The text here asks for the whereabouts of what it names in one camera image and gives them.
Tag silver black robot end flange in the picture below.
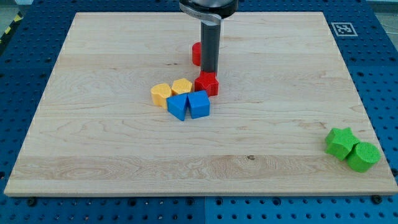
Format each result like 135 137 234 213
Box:
179 0 239 25

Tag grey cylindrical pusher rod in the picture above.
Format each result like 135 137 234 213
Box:
200 22 220 72

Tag red cylinder block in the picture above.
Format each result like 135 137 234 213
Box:
192 42 201 66

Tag red star block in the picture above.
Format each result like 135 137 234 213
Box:
194 71 219 96

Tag yellow hexagon block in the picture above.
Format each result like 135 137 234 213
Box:
171 78 193 95

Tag blue cube block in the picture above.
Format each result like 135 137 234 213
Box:
188 90 210 119

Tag yellow heart block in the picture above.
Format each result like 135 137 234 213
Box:
150 83 172 110

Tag blue triangle block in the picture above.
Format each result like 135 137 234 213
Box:
167 93 188 121

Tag light wooden board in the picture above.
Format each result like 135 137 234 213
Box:
4 12 397 197

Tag white fiducial marker tag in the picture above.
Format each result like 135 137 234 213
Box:
331 22 358 37

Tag green star block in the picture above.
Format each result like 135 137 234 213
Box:
325 128 360 161

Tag green cylinder block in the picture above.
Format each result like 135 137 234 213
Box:
346 142 381 173

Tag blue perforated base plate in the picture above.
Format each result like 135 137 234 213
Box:
1 0 397 223

